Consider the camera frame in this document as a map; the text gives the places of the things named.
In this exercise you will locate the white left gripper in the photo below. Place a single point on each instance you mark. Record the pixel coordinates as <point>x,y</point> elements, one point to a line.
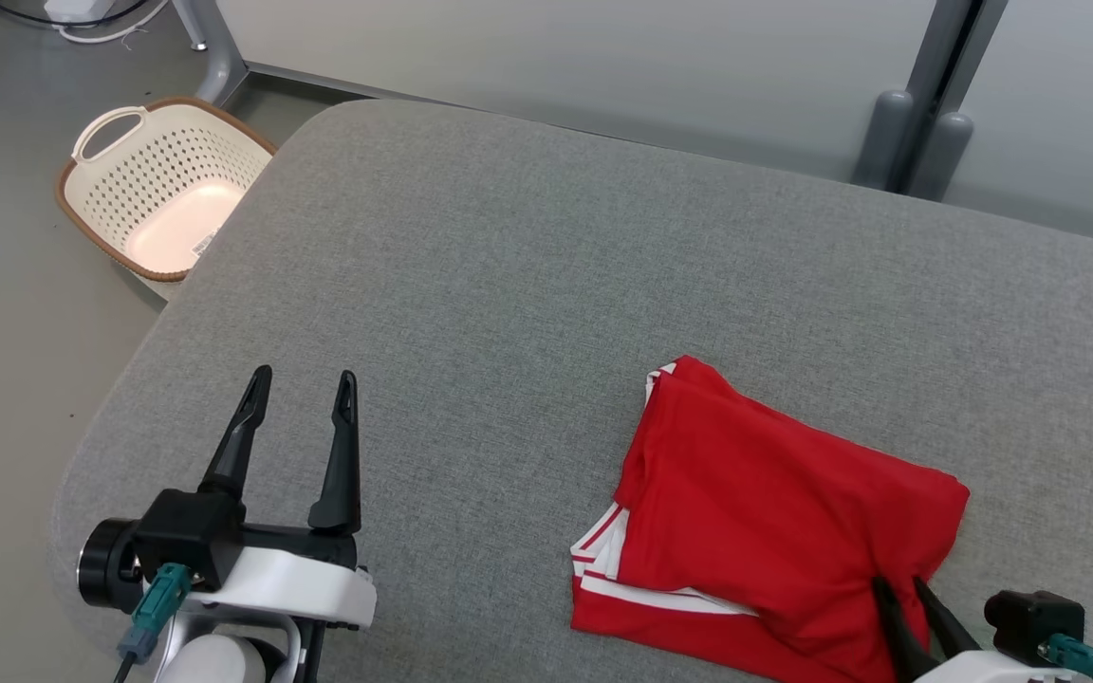
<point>300,583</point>

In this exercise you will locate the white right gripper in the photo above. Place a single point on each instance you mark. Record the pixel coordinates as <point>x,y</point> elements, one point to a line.
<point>992,670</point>

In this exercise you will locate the red and white jersey shirt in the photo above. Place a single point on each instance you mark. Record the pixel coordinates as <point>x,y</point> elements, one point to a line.
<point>774,512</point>

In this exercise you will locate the cream perforated laundry basket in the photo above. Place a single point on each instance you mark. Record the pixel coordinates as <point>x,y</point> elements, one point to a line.
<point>167,190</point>

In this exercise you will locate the grey metal table leg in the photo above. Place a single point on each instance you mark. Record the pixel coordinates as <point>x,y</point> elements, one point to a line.
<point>214,57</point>

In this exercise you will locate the white power adapter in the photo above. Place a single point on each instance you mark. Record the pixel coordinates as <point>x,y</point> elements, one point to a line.
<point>80,9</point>

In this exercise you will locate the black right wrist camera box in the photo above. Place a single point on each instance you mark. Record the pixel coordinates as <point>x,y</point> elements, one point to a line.
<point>1030,621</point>

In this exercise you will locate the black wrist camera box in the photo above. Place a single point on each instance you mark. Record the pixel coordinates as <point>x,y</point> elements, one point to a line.
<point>1030,621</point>
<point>186,531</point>

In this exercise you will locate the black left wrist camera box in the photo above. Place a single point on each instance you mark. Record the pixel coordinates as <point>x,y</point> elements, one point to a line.
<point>186,531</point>

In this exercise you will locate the teal right camera connector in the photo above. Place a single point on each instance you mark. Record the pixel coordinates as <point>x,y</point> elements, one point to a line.
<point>1083,656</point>

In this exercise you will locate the teal camera connector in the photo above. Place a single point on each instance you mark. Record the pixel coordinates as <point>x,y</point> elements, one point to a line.
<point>156,607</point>
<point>1083,656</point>

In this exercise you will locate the teal left camera connector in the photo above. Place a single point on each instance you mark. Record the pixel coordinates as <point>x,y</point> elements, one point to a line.
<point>156,607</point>

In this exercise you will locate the grey metal partition post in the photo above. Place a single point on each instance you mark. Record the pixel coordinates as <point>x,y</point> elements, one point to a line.
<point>926,114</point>

